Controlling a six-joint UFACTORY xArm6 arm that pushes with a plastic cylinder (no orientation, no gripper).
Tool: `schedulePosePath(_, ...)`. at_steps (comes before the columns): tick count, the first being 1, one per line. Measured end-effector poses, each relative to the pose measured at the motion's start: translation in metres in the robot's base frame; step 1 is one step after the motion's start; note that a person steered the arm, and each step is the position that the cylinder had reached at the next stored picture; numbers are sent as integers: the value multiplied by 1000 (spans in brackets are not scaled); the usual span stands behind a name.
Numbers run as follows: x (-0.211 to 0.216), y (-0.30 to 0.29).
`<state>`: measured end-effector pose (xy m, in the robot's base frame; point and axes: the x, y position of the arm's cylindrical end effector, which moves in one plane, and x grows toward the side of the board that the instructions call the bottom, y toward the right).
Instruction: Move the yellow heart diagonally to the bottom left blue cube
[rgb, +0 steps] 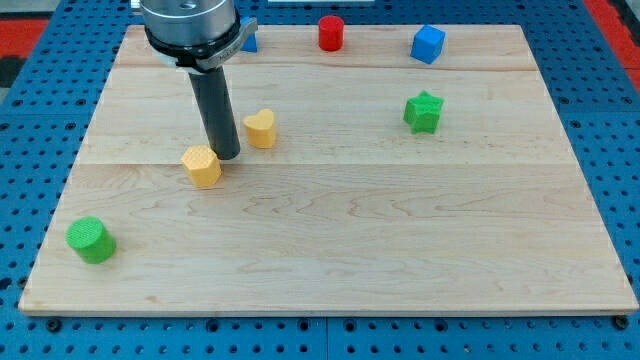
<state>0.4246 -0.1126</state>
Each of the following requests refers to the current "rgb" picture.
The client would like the yellow hexagon block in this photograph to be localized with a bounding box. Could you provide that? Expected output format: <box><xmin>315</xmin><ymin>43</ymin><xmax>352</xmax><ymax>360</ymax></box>
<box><xmin>181</xmin><ymin>145</ymin><xmax>222</xmax><ymax>187</ymax></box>

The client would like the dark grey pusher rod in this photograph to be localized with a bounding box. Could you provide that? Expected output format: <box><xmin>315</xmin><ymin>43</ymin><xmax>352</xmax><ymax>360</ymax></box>
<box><xmin>189</xmin><ymin>67</ymin><xmax>241</xmax><ymax>160</ymax></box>

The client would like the blue cube block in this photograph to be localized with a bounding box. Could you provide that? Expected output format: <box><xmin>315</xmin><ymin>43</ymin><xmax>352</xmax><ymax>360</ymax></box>
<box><xmin>410</xmin><ymin>25</ymin><xmax>446</xmax><ymax>64</ymax></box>

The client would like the yellow heart block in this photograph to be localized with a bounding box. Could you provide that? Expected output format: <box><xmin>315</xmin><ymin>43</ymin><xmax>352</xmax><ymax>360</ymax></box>
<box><xmin>243</xmin><ymin>108</ymin><xmax>277</xmax><ymax>149</ymax></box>

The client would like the blue triangle block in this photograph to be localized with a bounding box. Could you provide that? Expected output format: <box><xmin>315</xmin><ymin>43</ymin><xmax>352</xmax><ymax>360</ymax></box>
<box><xmin>240</xmin><ymin>17</ymin><xmax>258</xmax><ymax>53</ymax></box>

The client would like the green cylinder block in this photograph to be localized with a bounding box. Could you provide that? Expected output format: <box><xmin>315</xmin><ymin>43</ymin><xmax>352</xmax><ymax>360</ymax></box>
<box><xmin>65</xmin><ymin>216</ymin><xmax>116</xmax><ymax>264</ymax></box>

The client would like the red cylinder block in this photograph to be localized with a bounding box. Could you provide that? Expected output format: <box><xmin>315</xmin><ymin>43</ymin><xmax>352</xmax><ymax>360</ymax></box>
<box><xmin>318</xmin><ymin>15</ymin><xmax>344</xmax><ymax>52</ymax></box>

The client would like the green star block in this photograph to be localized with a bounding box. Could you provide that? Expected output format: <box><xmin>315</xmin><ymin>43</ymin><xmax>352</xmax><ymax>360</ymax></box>
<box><xmin>403</xmin><ymin>91</ymin><xmax>444</xmax><ymax>134</ymax></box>

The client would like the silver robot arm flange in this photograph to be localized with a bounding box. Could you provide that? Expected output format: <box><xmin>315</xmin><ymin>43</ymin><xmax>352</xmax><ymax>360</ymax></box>
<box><xmin>130</xmin><ymin>0</ymin><xmax>258</xmax><ymax>74</ymax></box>

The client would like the wooden board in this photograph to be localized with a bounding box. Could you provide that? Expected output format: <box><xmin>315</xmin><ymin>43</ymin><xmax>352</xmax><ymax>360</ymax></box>
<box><xmin>19</xmin><ymin>25</ymin><xmax>638</xmax><ymax>317</ymax></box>

